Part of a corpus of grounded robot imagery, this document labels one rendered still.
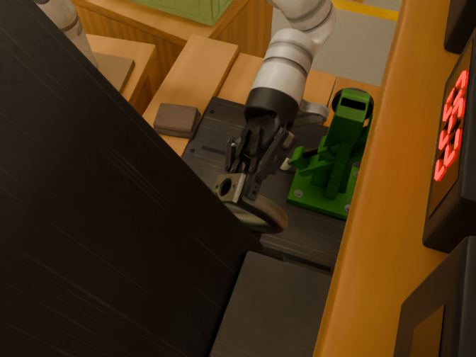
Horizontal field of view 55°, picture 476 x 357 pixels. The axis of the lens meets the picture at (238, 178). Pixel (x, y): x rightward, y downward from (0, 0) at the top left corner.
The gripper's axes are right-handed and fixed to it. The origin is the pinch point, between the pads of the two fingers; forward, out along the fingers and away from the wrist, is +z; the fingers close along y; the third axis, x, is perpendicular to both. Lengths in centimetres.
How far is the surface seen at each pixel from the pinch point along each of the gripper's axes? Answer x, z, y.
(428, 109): -12.0, 0.5, 34.5
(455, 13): -12.1, -6.7, 34.8
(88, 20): -12, -61, -109
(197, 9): 9, -67, -70
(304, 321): 5.0, 13.8, 12.8
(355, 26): 118, -159, -122
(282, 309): 3.2, 13.5, 10.9
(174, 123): 5.2, -20.0, -43.9
